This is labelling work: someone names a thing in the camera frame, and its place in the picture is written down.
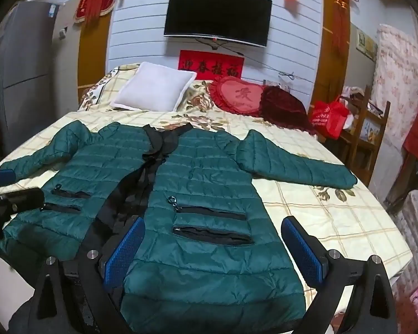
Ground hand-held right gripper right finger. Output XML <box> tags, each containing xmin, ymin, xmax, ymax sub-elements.
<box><xmin>281</xmin><ymin>216</ymin><xmax>409</xmax><ymax>334</ymax></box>

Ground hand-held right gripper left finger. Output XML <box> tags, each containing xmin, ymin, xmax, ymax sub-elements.
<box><xmin>7</xmin><ymin>215</ymin><xmax>147</xmax><ymax>334</ymax></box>

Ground green puffer jacket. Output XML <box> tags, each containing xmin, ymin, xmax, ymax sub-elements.
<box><xmin>0</xmin><ymin>120</ymin><xmax>359</xmax><ymax>333</ymax></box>

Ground bed with floral checked sheet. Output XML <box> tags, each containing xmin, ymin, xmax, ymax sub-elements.
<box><xmin>0</xmin><ymin>62</ymin><xmax>413</xmax><ymax>324</ymax></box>

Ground grey refrigerator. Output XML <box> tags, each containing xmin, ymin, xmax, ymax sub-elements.
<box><xmin>0</xmin><ymin>1</ymin><xmax>65</xmax><ymax>154</ymax></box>

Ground red shopping bag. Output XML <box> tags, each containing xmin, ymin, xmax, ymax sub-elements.
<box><xmin>308</xmin><ymin>95</ymin><xmax>351</xmax><ymax>140</ymax></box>

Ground wooden chair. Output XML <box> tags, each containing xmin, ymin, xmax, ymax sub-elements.
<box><xmin>331</xmin><ymin>84</ymin><xmax>391</xmax><ymax>186</ymax></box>

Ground dark red velvet cushion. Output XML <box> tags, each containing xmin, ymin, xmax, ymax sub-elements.
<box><xmin>259</xmin><ymin>85</ymin><xmax>317</xmax><ymax>136</ymax></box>

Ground white pillow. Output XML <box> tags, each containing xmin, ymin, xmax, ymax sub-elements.
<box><xmin>110</xmin><ymin>62</ymin><xmax>198</xmax><ymax>112</ymax></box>

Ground red heart-shaped cushion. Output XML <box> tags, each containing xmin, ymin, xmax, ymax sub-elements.
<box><xmin>209</xmin><ymin>75</ymin><xmax>270</xmax><ymax>117</ymax></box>

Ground pink floral quilt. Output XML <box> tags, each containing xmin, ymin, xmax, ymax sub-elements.
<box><xmin>372</xmin><ymin>24</ymin><xmax>418</xmax><ymax>152</ymax></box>

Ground red paper banner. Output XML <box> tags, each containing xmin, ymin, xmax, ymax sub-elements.
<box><xmin>178</xmin><ymin>49</ymin><xmax>244</xmax><ymax>79</ymax></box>

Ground black wall cable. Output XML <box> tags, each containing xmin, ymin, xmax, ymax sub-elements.
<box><xmin>194</xmin><ymin>38</ymin><xmax>296</xmax><ymax>81</ymax></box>

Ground small wall picture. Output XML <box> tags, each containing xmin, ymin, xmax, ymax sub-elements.
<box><xmin>356</xmin><ymin>30</ymin><xmax>377</xmax><ymax>60</ymax></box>

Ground black wall television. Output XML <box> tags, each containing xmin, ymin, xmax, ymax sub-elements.
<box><xmin>164</xmin><ymin>0</ymin><xmax>273</xmax><ymax>47</ymax></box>

